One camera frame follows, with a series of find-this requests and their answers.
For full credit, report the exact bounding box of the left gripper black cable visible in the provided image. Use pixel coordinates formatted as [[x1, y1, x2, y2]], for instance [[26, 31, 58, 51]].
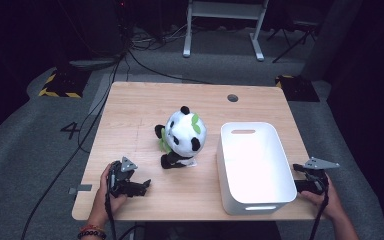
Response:
[[104, 169, 118, 240]]

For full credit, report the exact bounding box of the black tripod stand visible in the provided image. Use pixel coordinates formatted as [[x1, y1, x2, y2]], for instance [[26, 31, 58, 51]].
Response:
[[266, 19, 318, 64]]

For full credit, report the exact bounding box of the bundle of floor cables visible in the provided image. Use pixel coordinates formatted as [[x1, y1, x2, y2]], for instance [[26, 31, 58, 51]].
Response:
[[129, 23, 189, 52]]

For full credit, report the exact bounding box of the dark equipment stand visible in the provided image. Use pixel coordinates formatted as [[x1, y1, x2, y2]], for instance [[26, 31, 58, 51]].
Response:
[[54, 0, 129, 72]]

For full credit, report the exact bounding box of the person's left hand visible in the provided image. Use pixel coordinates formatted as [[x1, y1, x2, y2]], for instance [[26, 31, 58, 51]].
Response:
[[93, 163, 128, 223]]

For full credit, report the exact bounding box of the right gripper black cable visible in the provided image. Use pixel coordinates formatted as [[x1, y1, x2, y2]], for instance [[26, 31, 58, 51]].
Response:
[[308, 184, 331, 240]]

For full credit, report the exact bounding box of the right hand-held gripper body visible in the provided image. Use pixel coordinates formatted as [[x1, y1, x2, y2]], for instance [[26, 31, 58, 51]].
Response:
[[303, 157, 341, 196]]

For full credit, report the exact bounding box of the white plastic bin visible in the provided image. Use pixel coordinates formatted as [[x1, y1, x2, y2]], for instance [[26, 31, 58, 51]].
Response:
[[215, 121, 298, 216]]

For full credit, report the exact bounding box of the panda plush toy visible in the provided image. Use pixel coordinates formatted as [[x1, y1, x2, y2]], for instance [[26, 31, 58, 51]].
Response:
[[154, 105, 208, 170]]

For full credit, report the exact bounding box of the black bead bracelet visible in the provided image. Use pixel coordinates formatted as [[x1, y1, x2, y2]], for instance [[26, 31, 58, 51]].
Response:
[[77, 229, 108, 240]]

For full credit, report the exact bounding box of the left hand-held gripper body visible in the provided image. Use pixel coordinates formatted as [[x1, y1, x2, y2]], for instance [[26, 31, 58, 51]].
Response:
[[108, 156, 139, 198]]

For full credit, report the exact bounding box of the long black floor cable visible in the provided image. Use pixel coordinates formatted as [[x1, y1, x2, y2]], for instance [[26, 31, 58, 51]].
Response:
[[19, 54, 123, 240]]

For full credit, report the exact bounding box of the red bead bracelet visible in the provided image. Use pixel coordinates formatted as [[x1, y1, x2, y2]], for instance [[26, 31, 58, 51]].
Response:
[[79, 224, 107, 234]]

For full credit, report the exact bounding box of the person's right hand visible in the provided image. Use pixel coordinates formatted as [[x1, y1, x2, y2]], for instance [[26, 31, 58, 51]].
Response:
[[301, 181, 346, 221]]

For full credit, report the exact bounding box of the grey tape piece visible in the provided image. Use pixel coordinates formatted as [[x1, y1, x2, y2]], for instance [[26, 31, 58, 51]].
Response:
[[68, 183, 94, 196]]

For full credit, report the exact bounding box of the yellow-black striped floor plate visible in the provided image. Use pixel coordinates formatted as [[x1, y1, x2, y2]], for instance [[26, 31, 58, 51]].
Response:
[[274, 74, 321, 103], [38, 68, 91, 99]]

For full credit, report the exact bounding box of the white desk frame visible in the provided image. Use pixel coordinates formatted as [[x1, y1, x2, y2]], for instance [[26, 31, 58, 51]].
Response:
[[182, 0, 270, 62]]

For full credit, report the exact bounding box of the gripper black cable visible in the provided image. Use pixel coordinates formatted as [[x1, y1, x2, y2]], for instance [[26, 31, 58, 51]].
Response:
[[308, 184, 331, 240], [104, 169, 118, 240]]

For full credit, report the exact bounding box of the grey curtain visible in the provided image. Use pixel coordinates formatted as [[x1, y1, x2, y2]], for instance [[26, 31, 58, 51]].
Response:
[[300, 0, 364, 82]]

